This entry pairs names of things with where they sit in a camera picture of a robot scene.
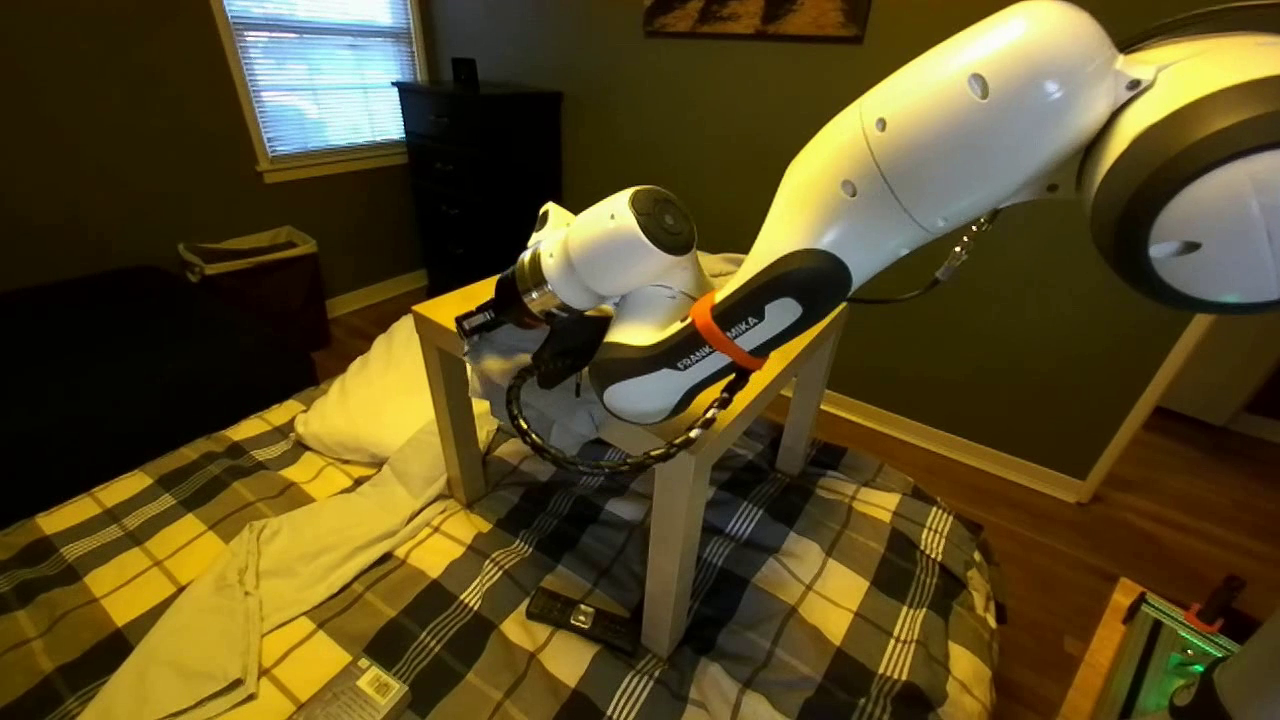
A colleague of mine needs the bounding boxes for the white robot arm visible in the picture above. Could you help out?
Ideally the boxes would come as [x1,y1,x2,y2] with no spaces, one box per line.
[454,0,1280,462]

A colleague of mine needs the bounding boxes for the beige sheet on bed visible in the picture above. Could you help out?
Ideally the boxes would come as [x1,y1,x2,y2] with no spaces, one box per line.
[78,408,448,720]

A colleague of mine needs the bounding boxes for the dark laundry hamper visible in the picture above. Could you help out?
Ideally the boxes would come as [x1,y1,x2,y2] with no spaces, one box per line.
[174,225,327,351]

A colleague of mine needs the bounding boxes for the window with white frame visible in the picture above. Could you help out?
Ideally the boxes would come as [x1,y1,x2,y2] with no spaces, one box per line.
[206,0,428,184]

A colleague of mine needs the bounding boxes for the light wooden side table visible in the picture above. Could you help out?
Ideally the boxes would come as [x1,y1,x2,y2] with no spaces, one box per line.
[407,245,850,665]

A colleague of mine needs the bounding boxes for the light grey cloth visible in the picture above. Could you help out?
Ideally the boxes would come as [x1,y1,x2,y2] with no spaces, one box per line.
[463,251,742,462]

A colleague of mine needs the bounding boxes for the black remote control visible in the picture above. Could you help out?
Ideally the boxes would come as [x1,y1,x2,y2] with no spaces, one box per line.
[528,590,639,658]

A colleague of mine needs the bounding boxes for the plaid yellow black bedspread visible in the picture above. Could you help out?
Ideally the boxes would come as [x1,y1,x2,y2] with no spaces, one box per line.
[0,404,999,720]

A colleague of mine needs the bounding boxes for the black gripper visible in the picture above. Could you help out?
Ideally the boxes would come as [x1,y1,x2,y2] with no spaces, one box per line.
[454,270,555,342]

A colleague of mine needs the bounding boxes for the framed wall picture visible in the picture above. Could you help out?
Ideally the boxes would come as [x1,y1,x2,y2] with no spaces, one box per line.
[645,0,870,40]

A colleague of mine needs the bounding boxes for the green box at corner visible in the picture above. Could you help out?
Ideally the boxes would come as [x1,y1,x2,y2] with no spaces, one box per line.
[1056,572,1280,720]

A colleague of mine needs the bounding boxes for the white pillow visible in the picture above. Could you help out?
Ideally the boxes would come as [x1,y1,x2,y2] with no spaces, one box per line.
[296,317,431,465]

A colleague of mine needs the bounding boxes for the black dresser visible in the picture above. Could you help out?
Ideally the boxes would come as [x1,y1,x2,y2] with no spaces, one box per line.
[394,82,563,296]

